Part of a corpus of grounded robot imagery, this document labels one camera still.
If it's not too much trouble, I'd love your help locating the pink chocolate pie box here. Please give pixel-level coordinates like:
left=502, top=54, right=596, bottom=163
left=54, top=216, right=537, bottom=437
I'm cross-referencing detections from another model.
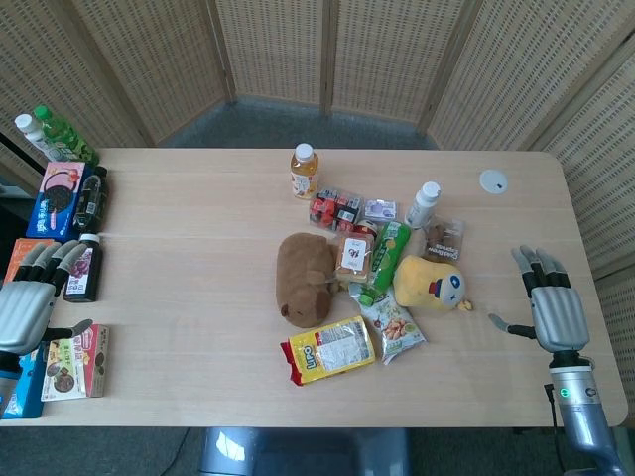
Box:
left=40, top=324, right=111, bottom=403

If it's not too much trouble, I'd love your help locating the orange juice bottle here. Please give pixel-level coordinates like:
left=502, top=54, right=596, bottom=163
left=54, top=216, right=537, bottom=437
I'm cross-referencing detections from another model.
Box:
left=290, top=143, right=320, bottom=201

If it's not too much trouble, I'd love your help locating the orange snack box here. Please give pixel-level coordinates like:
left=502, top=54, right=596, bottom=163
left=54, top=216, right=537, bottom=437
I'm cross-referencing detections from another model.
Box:
left=2, top=237, right=56, bottom=287

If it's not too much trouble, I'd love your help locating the black drink bottle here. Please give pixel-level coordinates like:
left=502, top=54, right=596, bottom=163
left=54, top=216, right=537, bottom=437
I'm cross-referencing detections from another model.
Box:
left=72, top=166, right=109, bottom=234

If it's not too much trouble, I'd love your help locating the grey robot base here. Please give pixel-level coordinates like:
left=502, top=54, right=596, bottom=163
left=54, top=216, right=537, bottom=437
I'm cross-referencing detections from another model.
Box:
left=198, top=426, right=413, bottom=476

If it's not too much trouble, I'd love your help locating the blue pink Oreo box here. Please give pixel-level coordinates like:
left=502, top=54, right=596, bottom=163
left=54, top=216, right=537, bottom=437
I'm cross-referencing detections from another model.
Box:
left=25, top=161, right=94, bottom=243

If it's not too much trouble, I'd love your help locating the yellow plush toy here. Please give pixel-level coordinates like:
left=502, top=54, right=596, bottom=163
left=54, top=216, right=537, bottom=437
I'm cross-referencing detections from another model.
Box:
left=393, top=254, right=473, bottom=314

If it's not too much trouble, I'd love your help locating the brown cookie pouch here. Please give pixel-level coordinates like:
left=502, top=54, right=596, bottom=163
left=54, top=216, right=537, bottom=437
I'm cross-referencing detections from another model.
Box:
left=421, top=215, right=466, bottom=263

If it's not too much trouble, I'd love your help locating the red black snack tray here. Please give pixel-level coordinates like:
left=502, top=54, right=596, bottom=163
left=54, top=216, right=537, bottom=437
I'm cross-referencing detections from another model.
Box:
left=309, top=185, right=365, bottom=232

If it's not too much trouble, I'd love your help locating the white yogurt bottle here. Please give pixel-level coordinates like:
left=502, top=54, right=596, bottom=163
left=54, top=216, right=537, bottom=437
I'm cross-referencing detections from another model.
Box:
left=405, top=180, right=443, bottom=230

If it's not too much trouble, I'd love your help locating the blue snack box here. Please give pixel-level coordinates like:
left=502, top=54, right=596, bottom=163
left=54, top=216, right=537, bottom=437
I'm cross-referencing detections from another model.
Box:
left=0, top=344, right=49, bottom=420

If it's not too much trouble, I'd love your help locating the clear packed sandwich box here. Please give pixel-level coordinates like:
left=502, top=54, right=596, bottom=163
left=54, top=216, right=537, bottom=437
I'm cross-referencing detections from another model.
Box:
left=333, top=233, right=375, bottom=285

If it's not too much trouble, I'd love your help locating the woven folding screen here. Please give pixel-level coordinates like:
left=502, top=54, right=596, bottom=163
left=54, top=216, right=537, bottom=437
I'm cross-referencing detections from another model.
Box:
left=0, top=0, right=635, bottom=427

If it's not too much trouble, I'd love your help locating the green nut snack bag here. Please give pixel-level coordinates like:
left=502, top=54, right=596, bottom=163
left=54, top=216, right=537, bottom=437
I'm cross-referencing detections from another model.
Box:
left=348, top=284, right=429, bottom=367

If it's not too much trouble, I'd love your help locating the white cap milk bottle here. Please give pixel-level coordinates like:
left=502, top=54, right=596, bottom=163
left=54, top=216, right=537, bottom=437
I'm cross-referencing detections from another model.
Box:
left=14, top=113, right=57, bottom=160

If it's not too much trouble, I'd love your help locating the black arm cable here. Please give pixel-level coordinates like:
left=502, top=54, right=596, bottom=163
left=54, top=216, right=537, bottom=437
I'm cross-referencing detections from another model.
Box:
left=543, top=383, right=565, bottom=476

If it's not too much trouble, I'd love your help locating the brown capybara plush toy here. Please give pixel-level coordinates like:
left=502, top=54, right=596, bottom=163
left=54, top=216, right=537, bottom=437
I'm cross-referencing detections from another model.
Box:
left=275, top=231, right=340, bottom=330

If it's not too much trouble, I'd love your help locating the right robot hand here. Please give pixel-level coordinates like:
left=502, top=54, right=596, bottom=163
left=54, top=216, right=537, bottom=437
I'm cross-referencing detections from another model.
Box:
left=487, top=244, right=591, bottom=354

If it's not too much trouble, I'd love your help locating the green soda bottle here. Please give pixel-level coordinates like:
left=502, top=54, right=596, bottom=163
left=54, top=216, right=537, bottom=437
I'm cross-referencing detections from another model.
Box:
left=33, top=104, right=101, bottom=168

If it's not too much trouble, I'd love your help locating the yellow Lipo biscuit bag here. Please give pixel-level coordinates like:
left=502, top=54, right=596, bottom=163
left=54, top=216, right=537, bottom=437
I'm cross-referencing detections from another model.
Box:
left=280, top=315, right=377, bottom=388

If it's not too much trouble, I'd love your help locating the white round lid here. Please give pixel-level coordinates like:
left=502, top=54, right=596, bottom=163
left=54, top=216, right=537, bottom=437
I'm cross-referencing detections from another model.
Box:
left=478, top=169, right=511, bottom=195

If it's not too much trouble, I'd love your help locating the green label drink bottle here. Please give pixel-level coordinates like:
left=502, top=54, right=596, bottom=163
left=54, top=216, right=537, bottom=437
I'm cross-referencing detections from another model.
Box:
left=358, top=221, right=413, bottom=306

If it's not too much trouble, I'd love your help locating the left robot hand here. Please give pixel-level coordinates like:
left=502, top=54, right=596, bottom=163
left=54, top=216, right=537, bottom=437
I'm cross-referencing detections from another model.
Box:
left=0, top=239, right=94, bottom=355

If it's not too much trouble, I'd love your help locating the purple grape juice bottle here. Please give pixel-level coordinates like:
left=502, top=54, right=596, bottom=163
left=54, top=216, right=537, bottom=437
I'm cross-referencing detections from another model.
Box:
left=63, top=232, right=104, bottom=303

